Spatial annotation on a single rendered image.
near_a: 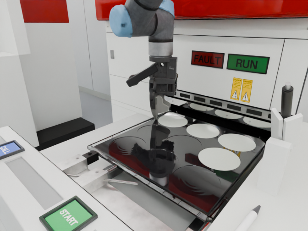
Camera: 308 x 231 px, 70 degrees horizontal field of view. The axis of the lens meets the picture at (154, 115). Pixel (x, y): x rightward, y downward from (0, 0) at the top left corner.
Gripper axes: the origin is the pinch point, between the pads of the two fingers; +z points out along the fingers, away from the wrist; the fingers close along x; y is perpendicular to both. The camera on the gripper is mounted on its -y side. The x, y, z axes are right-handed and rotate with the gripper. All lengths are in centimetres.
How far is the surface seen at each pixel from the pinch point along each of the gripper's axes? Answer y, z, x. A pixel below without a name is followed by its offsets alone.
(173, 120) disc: 6.9, 1.4, 0.5
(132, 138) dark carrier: -3.3, 1.5, -14.9
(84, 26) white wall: -181, -26, 289
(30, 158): -16.9, -4.6, -37.5
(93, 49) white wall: -162, 10, 279
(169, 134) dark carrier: 7.1, 1.4, -10.5
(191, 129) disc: 13.2, 1.5, -5.6
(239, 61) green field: 25.5, -19.0, 1.7
